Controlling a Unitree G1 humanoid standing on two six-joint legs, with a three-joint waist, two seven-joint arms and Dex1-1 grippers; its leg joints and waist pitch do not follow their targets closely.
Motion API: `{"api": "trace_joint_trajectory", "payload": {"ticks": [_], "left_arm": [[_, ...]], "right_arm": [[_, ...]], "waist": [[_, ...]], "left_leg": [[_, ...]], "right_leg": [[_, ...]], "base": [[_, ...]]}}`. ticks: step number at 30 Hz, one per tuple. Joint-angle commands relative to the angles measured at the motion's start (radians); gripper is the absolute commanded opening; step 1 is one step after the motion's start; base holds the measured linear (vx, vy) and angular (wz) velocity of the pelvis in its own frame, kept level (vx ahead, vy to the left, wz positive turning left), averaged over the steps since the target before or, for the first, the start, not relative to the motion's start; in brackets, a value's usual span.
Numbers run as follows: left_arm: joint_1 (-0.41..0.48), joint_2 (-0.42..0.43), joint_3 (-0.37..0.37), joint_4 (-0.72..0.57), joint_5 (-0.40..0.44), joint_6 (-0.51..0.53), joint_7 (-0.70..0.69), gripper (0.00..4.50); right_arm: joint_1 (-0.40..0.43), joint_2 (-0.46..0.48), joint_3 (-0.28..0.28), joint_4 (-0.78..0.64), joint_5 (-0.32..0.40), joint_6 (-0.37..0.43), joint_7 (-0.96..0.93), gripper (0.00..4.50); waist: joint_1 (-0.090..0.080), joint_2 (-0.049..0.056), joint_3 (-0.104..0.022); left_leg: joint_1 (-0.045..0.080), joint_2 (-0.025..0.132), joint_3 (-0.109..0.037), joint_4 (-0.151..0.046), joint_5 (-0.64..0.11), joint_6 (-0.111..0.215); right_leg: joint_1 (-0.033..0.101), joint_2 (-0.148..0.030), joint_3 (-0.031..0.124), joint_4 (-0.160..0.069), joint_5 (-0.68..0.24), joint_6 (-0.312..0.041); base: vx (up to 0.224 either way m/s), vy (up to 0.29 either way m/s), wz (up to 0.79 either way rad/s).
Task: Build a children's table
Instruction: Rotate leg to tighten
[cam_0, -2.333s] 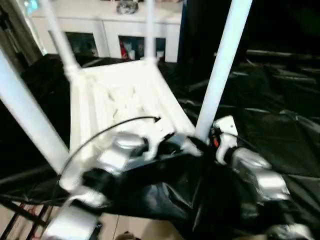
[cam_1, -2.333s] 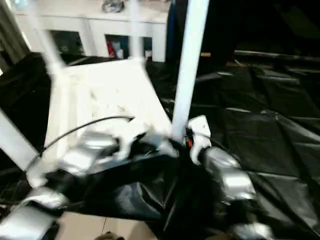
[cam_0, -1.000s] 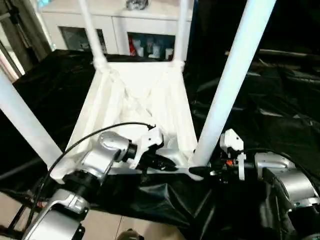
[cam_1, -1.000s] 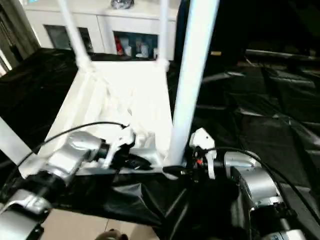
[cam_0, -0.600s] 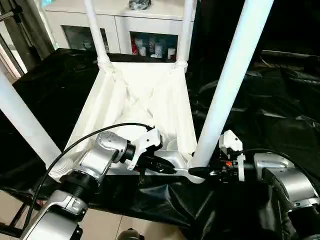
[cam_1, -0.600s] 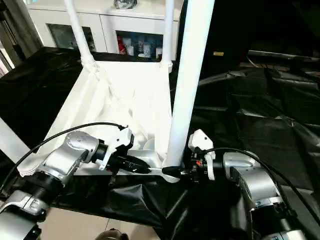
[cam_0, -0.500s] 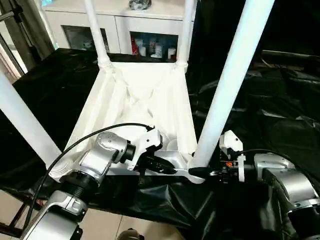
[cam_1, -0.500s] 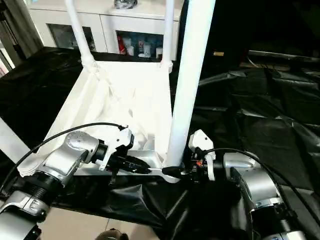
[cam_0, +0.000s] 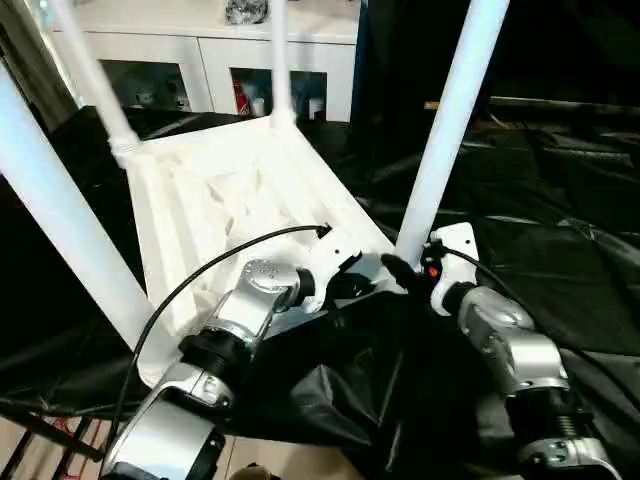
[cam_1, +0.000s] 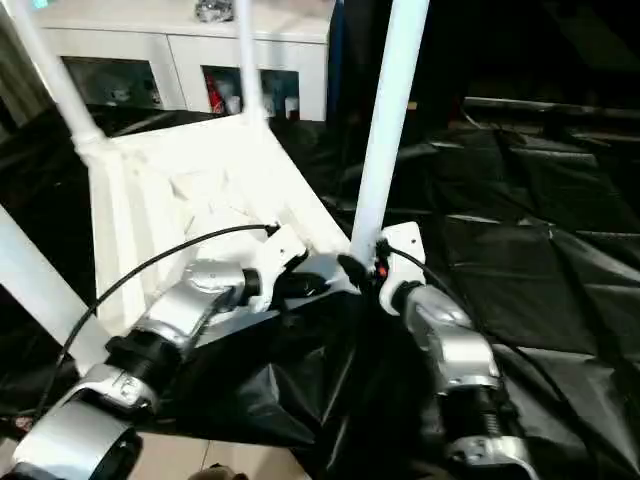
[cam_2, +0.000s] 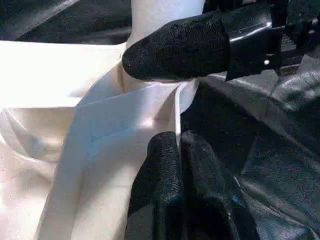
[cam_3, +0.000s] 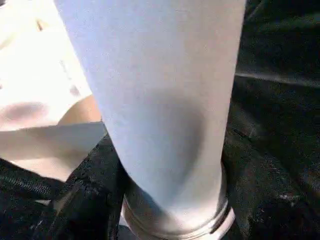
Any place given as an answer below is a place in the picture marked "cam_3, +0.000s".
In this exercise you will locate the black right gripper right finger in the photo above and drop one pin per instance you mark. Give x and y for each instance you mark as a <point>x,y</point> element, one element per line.
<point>265,190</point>

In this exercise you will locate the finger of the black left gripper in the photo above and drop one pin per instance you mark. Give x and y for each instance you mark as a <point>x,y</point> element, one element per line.
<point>25,185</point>

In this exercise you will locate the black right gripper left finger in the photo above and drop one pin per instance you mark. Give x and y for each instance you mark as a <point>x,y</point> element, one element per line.
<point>85,200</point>

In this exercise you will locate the white plastic table top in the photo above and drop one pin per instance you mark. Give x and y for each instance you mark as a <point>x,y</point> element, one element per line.
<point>45,90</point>

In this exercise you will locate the white plastic table leg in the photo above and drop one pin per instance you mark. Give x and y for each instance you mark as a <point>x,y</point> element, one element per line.
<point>160,100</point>

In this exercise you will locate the black mat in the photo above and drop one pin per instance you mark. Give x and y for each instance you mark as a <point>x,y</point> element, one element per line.
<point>280,75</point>

